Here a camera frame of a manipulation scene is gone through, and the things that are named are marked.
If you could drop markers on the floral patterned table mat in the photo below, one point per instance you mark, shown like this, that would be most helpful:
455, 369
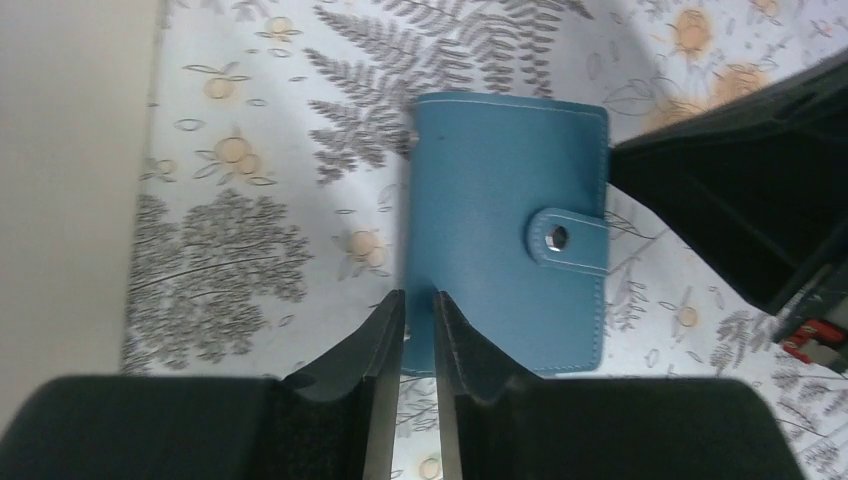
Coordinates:
304, 158

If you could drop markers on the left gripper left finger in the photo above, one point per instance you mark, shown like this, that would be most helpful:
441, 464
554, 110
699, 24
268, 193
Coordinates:
339, 411

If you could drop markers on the white oblong plastic bin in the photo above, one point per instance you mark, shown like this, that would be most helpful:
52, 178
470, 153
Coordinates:
74, 82

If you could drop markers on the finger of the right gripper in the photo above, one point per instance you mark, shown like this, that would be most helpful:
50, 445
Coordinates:
757, 187

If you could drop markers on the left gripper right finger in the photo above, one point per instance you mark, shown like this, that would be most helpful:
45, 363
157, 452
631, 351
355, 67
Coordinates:
490, 407

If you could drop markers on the blue leather card holder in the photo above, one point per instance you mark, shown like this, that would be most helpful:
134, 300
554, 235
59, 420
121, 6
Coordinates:
507, 198

